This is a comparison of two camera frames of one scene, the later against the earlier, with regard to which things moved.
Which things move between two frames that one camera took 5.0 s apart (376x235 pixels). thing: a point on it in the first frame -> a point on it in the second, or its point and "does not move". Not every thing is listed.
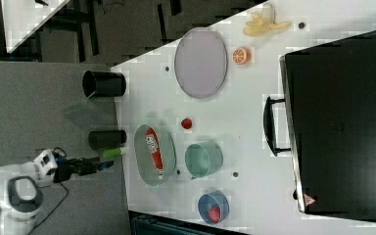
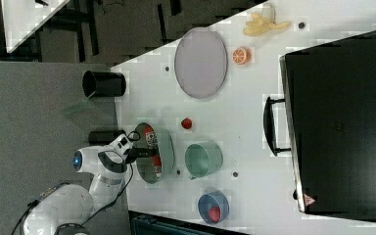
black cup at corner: [104, 84] does not move
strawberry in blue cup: [214, 213] does not move
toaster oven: [338, 120] does not move
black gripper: [68, 166] -> [132, 154]
